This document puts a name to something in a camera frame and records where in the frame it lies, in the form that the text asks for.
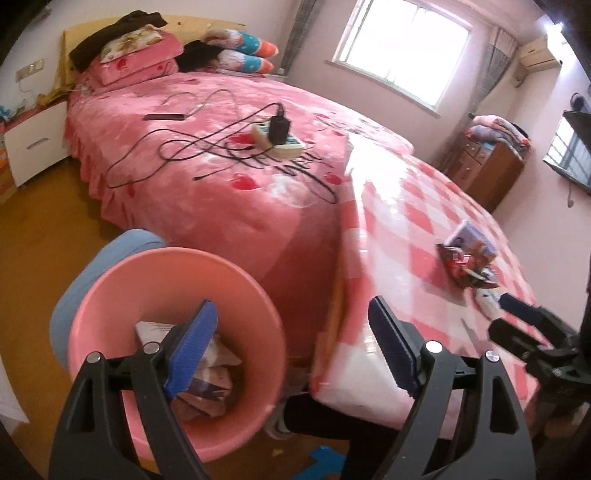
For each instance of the white wall socket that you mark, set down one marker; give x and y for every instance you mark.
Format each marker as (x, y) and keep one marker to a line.
(30, 70)

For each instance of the black cloth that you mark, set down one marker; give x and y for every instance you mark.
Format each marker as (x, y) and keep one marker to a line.
(198, 57)

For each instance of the black charger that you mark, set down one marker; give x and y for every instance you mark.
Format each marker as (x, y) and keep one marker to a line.
(279, 129)

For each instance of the wooden cabinet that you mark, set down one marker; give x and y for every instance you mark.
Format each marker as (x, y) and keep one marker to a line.
(489, 175)

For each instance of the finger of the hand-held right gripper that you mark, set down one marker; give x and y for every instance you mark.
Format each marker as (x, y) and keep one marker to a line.
(519, 307)
(508, 334)

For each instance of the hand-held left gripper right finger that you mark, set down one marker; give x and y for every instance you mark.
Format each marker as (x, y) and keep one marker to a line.
(392, 350)

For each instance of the white blue plastic bag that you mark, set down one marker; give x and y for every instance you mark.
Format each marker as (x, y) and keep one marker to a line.
(221, 355)

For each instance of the bright window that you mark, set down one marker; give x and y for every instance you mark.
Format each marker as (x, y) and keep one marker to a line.
(401, 50)

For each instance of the red white checked tablecloth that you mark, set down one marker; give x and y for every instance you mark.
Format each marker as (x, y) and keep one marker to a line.
(401, 221)

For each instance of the yellow headboard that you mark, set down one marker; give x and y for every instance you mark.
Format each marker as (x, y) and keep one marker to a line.
(194, 23)

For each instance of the bed with pink bedsheet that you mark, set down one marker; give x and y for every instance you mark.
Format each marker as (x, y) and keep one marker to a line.
(184, 194)

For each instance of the grey patterned curtain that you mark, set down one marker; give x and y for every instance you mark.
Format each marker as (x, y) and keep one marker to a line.
(300, 37)
(496, 64)

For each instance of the purple white carton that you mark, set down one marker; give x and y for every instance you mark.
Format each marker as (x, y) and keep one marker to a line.
(468, 240)

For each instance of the light blue stool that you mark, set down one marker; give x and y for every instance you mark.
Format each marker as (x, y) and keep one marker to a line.
(78, 300)

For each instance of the white air conditioner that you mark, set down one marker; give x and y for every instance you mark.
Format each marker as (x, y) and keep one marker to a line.
(538, 53)

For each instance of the pink pillow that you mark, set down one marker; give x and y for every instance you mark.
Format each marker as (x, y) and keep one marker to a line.
(138, 69)

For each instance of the wall television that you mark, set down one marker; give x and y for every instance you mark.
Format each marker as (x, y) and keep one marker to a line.
(572, 152)

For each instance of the black phone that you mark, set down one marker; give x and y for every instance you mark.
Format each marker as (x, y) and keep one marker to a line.
(164, 116)

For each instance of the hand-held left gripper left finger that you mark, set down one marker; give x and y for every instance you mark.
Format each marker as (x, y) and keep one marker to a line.
(191, 350)

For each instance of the red snack wrapper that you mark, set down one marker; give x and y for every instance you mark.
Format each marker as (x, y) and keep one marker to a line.
(457, 267)

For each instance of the blue floor tape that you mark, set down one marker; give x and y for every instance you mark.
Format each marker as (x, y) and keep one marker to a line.
(328, 464)

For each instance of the white power strip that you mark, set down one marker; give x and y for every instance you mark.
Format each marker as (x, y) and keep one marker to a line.
(288, 148)

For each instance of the white grey printed carton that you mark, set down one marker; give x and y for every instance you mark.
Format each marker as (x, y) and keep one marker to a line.
(210, 385)
(150, 332)

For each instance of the person's white shoe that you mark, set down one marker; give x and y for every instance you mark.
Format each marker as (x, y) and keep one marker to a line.
(277, 424)

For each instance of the white nightstand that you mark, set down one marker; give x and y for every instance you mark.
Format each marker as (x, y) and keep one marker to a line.
(37, 138)

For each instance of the person's leg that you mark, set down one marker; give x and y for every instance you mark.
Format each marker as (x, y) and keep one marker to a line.
(332, 415)

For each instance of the small white wrapper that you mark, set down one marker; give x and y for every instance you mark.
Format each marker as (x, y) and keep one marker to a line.
(487, 300)

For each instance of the dark brown garment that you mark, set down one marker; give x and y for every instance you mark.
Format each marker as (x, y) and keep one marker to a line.
(92, 48)

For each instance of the blue orange bolster pillow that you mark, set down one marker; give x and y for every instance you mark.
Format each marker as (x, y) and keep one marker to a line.
(249, 44)
(244, 62)

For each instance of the folded blankets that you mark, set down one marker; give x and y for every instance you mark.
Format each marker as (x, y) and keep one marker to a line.
(494, 129)

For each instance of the pink plastic bin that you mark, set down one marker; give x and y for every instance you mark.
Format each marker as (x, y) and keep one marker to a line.
(138, 277)

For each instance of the floral pillow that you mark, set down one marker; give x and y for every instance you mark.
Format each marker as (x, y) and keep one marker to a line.
(129, 44)

